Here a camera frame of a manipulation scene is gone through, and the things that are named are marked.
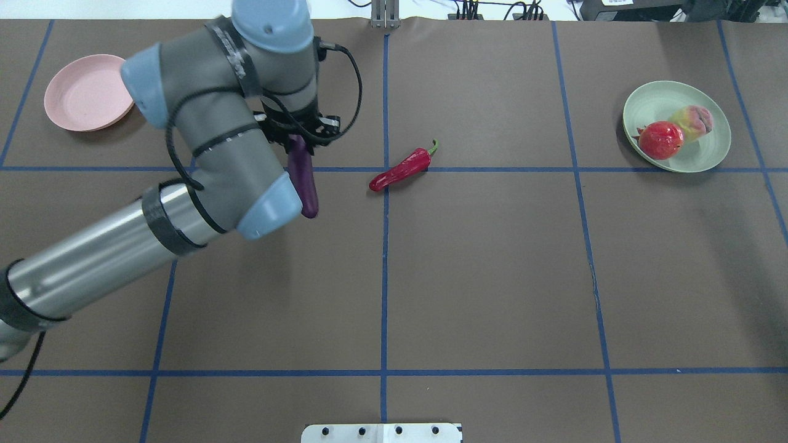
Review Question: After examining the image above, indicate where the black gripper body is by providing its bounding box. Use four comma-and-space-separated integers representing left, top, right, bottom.
253, 106, 341, 154

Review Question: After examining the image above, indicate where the purple eggplant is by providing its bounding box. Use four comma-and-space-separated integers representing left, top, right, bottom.
285, 135, 319, 219

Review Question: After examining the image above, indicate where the red chili pepper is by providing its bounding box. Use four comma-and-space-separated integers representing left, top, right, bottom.
368, 138, 440, 193

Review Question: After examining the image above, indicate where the red pomegranate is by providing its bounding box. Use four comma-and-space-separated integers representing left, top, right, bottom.
633, 121, 685, 160

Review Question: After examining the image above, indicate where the peach fruit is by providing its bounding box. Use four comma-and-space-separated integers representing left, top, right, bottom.
668, 105, 715, 143

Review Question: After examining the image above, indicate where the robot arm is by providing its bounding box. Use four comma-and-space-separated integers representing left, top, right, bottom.
2, 1, 321, 360

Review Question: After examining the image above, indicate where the pink plate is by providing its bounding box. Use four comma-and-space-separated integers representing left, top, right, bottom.
43, 54, 134, 132

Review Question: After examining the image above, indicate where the green plate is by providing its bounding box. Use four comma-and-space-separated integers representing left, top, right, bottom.
622, 81, 731, 173

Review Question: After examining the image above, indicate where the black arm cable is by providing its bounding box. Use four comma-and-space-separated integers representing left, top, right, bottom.
165, 38, 364, 191

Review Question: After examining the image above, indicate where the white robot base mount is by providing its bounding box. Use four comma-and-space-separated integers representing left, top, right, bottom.
300, 423, 464, 442

